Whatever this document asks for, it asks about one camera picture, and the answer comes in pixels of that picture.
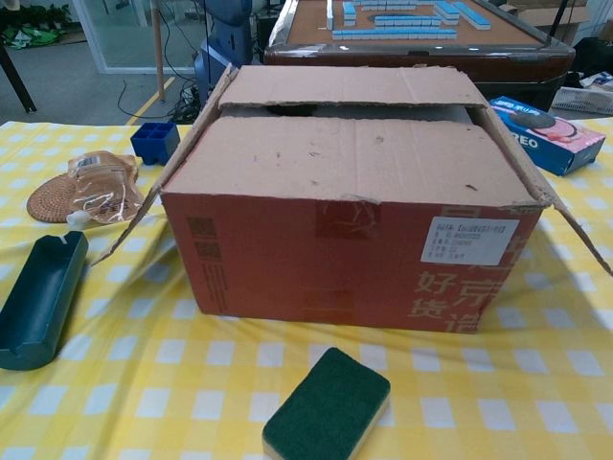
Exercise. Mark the green yellow sponge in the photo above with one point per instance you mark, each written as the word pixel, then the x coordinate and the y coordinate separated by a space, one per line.
pixel 325 407

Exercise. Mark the dark teal plastic tray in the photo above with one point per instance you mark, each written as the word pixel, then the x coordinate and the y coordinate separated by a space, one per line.
pixel 38 297

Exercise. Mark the blue four-cell plastic block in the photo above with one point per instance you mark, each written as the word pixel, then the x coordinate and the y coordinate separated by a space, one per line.
pixel 153 139

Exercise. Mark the black tripod stand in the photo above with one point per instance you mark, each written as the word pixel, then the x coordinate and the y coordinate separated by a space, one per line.
pixel 558 24

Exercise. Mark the blue Oreo cookie box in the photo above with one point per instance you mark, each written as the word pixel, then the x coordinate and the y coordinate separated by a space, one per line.
pixel 565 144

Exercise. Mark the mahjong tile row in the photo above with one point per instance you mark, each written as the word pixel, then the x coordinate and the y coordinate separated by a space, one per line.
pixel 349 14
pixel 407 22
pixel 392 33
pixel 392 5
pixel 471 16

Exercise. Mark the yellow white checkered tablecloth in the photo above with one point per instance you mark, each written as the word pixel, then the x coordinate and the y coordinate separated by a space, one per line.
pixel 143 383

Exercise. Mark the large red cardboard box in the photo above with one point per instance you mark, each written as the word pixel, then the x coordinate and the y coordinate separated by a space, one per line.
pixel 311 268

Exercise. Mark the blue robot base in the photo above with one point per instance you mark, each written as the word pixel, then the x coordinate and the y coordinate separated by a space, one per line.
pixel 222 52

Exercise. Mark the white upright tile stack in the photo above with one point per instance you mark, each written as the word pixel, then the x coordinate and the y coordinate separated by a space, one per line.
pixel 330 14

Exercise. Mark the brown mahjong table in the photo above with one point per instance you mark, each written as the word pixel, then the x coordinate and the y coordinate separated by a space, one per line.
pixel 503 62

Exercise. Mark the black table leg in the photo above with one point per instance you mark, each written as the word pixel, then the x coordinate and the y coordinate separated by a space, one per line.
pixel 19 86

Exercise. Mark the white mesh basket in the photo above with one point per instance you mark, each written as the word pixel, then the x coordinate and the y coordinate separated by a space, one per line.
pixel 582 100

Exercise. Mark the wooden stick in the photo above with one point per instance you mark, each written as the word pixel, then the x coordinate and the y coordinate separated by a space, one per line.
pixel 158 57

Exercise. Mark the green foliage pile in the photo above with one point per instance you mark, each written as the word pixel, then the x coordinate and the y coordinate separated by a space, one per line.
pixel 33 33

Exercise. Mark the round woven rattan coaster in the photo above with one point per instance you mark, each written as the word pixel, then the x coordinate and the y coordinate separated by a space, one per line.
pixel 45 201

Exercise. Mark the black bag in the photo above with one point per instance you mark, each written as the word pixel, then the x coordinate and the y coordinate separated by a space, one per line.
pixel 594 55

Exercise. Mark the clear plastic snack bag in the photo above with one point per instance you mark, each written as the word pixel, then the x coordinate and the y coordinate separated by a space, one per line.
pixel 103 187

